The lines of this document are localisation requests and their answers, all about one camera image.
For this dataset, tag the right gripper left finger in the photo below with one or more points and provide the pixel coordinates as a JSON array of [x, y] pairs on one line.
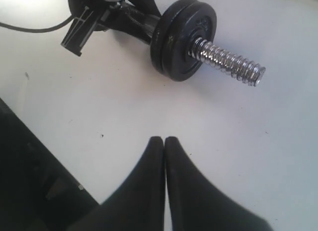
[[139, 202]]

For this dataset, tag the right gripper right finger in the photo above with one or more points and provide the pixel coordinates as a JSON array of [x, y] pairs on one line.
[[196, 204]]

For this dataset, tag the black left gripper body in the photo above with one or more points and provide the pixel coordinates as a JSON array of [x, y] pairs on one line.
[[114, 5]]

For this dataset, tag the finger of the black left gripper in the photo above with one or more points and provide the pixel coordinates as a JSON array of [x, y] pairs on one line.
[[87, 19], [136, 18]]

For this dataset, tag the black weight plate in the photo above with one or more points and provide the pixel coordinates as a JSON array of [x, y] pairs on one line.
[[196, 22], [161, 30]]

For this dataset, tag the chrome threaded dumbbell bar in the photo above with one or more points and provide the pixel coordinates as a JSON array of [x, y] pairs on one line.
[[238, 67]]

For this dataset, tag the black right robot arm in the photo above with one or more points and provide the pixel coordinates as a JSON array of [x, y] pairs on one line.
[[37, 193]]

